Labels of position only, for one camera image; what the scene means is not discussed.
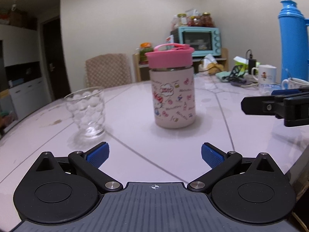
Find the pickle jar with orange lid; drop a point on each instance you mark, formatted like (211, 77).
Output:
(146, 49)

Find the patterned chair back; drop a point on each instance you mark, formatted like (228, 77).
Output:
(108, 69)

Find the yellow plastic bag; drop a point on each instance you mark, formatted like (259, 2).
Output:
(212, 65)

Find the white printed mug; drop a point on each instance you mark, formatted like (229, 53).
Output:
(266, 76)

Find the dark door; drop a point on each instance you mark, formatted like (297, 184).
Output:
(55, 60)

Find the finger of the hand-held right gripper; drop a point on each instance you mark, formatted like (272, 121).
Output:
(286, 92)
(256, 105)

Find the small jar with red contents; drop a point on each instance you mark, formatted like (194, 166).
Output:
(195, 21)

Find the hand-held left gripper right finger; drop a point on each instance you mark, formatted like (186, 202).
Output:
(210, 155)

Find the wooden shelf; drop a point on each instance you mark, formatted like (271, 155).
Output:
(137, 70)

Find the green tissue box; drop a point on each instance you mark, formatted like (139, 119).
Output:
(240, 61)

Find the boxes on cabinet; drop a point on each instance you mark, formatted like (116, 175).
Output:
(17, 17)

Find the black phone stand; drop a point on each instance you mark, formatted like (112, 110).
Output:
(235, 73)

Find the white cup with spoon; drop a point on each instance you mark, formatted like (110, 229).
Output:
(295, 83)

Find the white and grey cabinet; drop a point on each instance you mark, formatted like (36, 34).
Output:
(21, 87)

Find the blue thermos flask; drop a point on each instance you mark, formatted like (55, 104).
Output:
(293, 41)

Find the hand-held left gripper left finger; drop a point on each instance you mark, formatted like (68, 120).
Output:
(100, 155)

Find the tall jar with red contents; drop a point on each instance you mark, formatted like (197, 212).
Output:
(208, 20)

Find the black charger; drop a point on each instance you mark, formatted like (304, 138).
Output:
(252, 65)

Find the white printed bottle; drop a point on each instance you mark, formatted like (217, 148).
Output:
(172, 96)

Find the teal toaster oven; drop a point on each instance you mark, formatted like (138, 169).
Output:
(200, 40)

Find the pink bottle cap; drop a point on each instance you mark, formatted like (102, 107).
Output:
(169, 55)

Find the jar with beige contents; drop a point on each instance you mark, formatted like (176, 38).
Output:
(182, 20)

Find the green towel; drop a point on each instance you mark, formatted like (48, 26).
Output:
(223, 75)

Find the clear dimpled glass cup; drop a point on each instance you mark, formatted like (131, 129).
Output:
(85, 111)

